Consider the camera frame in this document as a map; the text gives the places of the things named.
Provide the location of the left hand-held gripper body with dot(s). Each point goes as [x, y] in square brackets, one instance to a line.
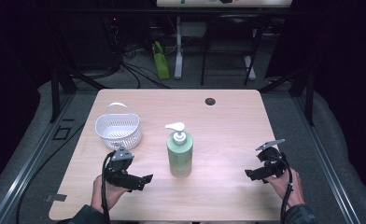
[119, 172]

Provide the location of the light wooden background desk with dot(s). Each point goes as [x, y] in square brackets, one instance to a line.
[224, 3]

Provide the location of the black metal frame post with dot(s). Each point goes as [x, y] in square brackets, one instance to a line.
[55, 93]
[310, 99]

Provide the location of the person's left hand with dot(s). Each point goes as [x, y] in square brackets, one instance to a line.
[109, 194]

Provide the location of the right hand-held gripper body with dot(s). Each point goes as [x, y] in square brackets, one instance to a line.
[272, 161]

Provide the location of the black round table grommet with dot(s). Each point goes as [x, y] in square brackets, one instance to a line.
[210, 101]

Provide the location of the person's right hand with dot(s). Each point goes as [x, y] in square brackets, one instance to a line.
[288, 189]

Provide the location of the white plastic basket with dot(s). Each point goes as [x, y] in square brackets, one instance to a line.
[118, 130]

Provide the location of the grey tape strip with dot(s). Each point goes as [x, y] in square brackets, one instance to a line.
[56, 197]

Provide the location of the black chair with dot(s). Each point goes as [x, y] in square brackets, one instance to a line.
[231, 37]

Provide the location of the green pump bottle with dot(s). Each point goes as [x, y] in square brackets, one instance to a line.
[180, 155]

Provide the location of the green spray bottle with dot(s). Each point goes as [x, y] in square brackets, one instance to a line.
[161, 62]

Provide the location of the white desk leg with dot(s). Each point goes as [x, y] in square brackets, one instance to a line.
[178, 56]
[250, 68]

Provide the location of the grey metal floor rail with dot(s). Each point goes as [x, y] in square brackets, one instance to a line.
[28, 168]
[327, 168]

